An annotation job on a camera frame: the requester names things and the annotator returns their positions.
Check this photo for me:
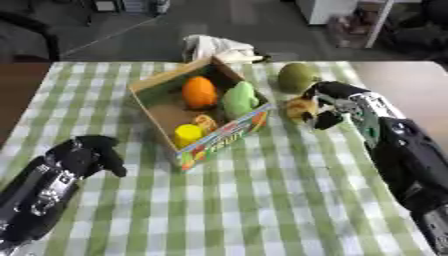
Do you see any white cabinet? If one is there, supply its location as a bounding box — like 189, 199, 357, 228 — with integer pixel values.
294, 0, 396, 50

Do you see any green round toy fruit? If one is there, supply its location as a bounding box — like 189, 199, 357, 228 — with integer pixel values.
276, 62, 324, 94

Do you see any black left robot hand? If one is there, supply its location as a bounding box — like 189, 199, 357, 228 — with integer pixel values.
45, 134, 130, 180

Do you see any green toy pepper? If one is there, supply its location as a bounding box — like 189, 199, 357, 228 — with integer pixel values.
220, 80, 261, 120

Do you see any small orange patterned toy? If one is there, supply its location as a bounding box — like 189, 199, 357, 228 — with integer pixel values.
192, 114, 221, 133

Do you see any white bag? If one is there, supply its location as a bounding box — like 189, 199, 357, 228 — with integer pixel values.
182, 34, 273, 65

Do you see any yellow toy cup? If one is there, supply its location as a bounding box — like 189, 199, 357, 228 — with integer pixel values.
173, 123, 207, 149

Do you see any black chair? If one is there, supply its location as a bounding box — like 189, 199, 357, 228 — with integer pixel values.
0, 11, 63, 63

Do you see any open cardboard box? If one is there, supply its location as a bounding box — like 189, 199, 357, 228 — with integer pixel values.
126, 56, 275, 173

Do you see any orange toy fruit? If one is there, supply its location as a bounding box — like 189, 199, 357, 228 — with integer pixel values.
180, 75, 221, 110

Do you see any yellow brown toy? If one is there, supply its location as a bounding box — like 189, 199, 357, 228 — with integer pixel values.
283, 96, 321, 124

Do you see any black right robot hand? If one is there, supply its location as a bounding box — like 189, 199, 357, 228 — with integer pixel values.
297, 80, 373, 131

